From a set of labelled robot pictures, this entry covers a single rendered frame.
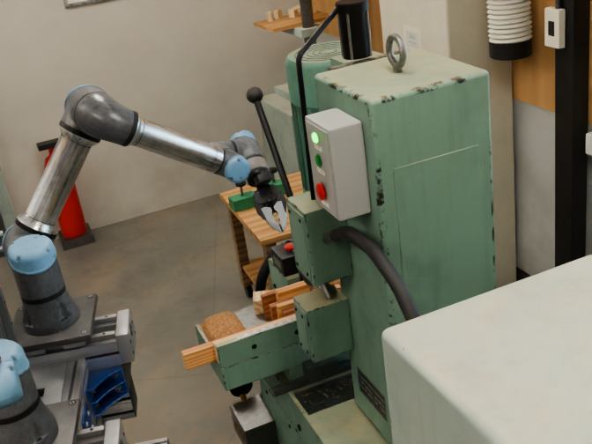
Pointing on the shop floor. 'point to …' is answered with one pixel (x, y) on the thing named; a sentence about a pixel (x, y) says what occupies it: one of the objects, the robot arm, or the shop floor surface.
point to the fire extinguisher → (81, 236)
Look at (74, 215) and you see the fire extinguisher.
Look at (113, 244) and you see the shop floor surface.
